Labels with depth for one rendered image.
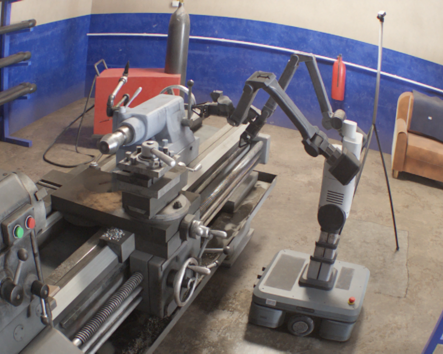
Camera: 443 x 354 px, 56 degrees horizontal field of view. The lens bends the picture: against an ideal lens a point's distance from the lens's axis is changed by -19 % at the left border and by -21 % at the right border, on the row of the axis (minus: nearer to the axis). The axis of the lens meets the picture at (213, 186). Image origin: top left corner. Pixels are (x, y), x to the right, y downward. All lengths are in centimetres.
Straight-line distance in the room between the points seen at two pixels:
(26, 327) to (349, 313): 177
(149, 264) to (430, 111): 400
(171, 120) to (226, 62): 365
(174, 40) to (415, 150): 272
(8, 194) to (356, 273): 219
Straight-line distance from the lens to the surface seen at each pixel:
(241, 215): 301
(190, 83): 239
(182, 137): 246
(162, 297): 191
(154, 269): 183
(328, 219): 247
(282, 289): 265
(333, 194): 240
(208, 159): 258
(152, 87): 474
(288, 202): 415
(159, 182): 179
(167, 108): 236
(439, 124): 528
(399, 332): 293
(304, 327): 267
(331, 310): 258
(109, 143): 203
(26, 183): 152
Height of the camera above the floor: 182
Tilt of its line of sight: 25 degrees down
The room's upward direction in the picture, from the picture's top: 4 degrees clockwise
